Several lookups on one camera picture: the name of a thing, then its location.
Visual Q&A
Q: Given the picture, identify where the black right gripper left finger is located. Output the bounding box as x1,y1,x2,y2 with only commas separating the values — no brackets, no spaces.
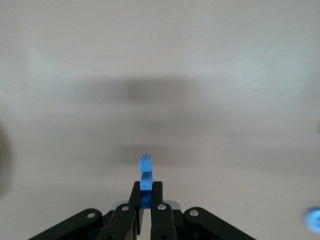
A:
98,181,145,240

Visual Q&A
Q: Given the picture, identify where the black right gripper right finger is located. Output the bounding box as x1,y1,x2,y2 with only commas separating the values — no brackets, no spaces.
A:
149,181,178,240

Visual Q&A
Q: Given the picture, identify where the blue letter E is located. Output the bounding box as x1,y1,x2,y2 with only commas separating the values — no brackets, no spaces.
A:
138,153,154,210

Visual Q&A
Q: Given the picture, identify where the blue digit 6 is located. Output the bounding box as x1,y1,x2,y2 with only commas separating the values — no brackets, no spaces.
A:
303,206,320,235

